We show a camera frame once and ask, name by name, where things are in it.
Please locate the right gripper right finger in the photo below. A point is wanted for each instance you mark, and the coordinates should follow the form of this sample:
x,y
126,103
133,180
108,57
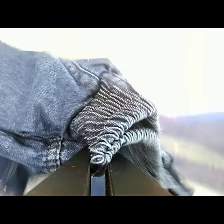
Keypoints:
x,y
133,181

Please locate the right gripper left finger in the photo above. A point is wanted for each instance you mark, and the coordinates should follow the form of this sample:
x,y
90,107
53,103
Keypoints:
x,y
68,181

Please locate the blue jeans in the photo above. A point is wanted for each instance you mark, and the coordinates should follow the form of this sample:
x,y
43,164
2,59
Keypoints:
x,y
50,106

